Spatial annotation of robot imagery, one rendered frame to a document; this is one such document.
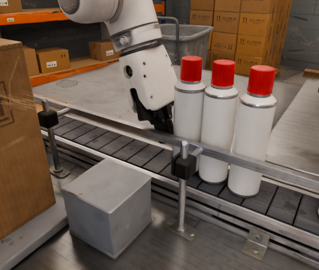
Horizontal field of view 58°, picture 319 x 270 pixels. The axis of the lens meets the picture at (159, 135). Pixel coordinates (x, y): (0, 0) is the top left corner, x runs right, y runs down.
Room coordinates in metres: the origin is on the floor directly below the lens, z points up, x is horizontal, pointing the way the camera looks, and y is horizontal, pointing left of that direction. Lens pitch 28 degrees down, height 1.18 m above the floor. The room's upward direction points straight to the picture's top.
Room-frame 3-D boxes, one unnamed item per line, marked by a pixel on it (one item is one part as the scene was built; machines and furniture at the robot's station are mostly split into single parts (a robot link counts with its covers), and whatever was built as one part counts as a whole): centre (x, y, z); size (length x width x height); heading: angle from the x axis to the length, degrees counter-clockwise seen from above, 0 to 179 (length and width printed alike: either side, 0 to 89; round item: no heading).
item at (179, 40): (2.99, -0.14, 0.48); 0.89 x 0.63 x 0.96; 155
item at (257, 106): (0.39, -0.14, 0.98); 0.05 x 0.05 x 0.20
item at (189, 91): (0.45, -0.05, 0.98); 0.05 x 0.05 x 0.20
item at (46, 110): (0.53, 0.21, 0.91); 0.07 x 0.03 x 0.16; 147
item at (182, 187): (0.36, -0.05, 0.91); 0.07 x 0.03 x 0.16; 147
